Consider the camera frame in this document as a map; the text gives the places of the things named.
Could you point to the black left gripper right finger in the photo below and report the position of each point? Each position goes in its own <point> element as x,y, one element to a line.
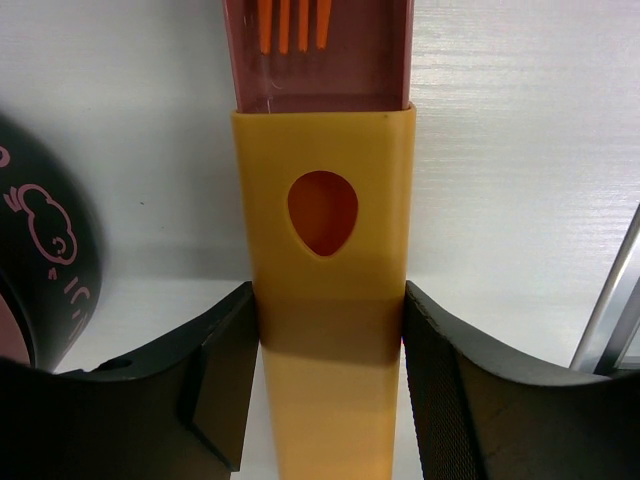
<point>484,410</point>

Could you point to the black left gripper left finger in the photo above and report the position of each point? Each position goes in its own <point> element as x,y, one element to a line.
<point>174,408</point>

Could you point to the black steel lunch bowl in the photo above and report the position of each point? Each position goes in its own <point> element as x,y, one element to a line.
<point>51,259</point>

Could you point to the dark red cutlery tray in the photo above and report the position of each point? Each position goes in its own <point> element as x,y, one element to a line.
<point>365,67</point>

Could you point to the orange plastic fork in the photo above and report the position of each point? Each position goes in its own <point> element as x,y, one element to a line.
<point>284,26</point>

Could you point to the aluminium front rail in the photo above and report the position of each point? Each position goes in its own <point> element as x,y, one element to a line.
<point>610,342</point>

